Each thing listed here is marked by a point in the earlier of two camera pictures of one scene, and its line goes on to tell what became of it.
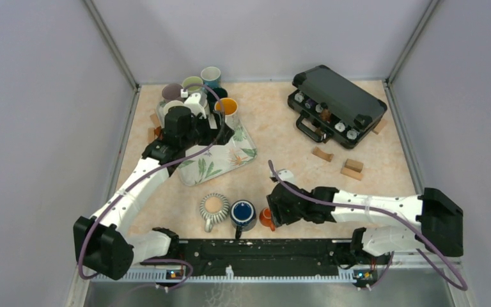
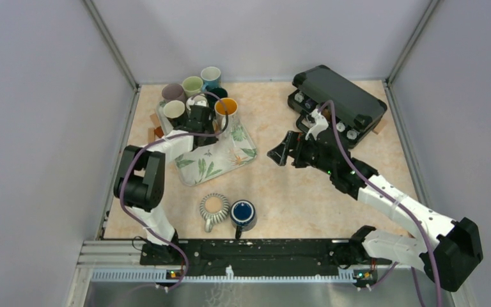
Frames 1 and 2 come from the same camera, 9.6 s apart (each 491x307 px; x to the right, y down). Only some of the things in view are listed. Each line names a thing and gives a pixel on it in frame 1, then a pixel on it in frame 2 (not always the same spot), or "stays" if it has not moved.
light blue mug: (211, 77) stays
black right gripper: (278, 216) to (294, 141)
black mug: (174, 107) stays
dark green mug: (220, 92) stays
